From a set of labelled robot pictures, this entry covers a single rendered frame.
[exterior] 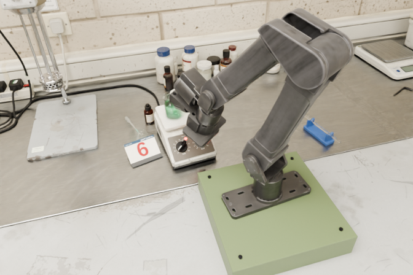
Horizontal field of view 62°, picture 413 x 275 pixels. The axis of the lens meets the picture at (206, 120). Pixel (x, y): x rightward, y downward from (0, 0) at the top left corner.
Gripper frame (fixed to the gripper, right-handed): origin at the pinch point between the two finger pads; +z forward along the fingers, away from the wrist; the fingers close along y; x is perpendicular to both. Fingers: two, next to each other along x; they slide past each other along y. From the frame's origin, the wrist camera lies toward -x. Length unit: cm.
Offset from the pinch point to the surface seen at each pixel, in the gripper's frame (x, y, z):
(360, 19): 10, -101, 19
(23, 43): -74, 9, 21
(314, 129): 22.7, -28.5, 3.1
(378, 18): 16, -108, 19
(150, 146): -9.8, 9.2, 6.8
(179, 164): 0.7, 8.8, 2.3
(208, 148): 3.4, -0.2, 1.4
